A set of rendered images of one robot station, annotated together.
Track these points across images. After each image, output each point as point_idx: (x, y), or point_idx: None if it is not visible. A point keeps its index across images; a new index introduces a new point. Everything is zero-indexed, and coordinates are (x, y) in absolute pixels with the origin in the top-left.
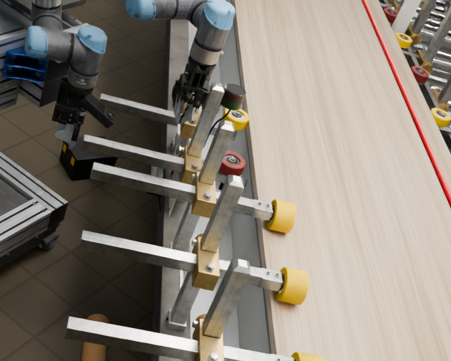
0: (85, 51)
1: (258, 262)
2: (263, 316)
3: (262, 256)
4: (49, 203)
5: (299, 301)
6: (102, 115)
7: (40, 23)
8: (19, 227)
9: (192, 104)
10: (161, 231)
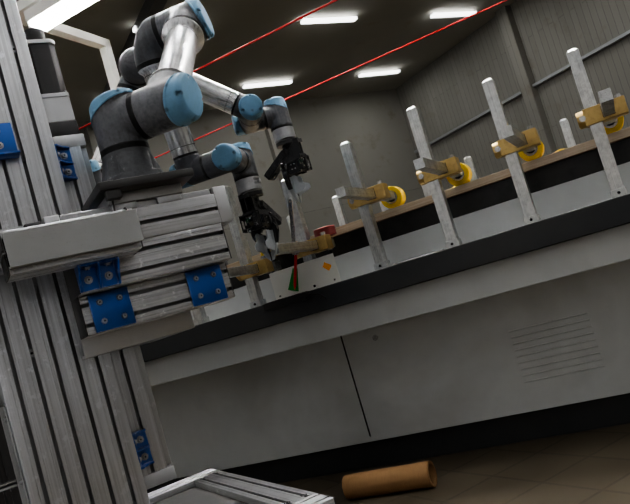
0: (249, 153)
1: (410, 235)
2: (461, 220)
3: (421, 203)
4: (205, 474)
5: (471, 172)
6: (275, 212)
7: (209, 153)
8: (233, 475)
9: (307, 168)
10: (354, 282)
